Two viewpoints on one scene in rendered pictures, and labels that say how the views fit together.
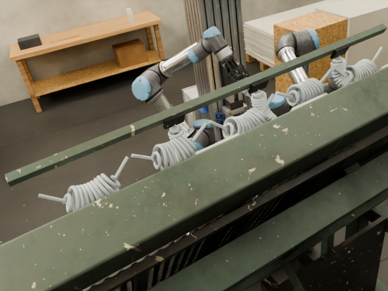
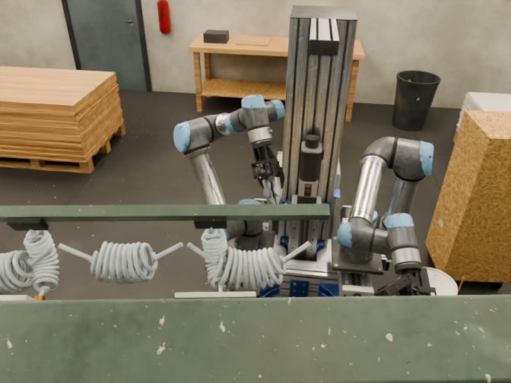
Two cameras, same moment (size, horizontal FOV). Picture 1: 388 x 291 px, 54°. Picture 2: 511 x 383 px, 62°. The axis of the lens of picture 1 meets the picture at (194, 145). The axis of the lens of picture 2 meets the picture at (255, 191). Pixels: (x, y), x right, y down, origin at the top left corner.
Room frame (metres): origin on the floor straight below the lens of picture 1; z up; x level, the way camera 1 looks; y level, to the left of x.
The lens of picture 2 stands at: (0.51, -0.70, 2.36)
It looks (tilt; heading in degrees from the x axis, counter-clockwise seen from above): 33 degrees down; 23
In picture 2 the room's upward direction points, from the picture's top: 1 degrees clockwise
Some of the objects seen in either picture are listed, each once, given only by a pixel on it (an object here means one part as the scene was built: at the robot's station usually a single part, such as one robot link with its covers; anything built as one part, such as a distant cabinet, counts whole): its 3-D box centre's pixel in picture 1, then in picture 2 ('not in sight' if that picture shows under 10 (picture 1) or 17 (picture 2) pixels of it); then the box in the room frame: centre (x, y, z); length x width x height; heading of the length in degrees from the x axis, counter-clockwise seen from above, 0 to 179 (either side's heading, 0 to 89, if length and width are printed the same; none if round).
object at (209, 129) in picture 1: (203, 131); (249, 215); (1.92, -0.07, 1.20); 0.13 x 0.12 x 0.14; 152
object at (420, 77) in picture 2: not in sight; (413, 101); (6.12, -0.50, 0.33); 0.52 x 0.52 x 0.65
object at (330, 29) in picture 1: (308, 84); (486, 205); (3.44, -1.24, 0.63); 0.50 x 0.42 x 1.25; 111
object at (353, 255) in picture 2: not in sight; (357, 245); (2.07, -0.55, 1.09); 0.15 x 0.15 x 0.10
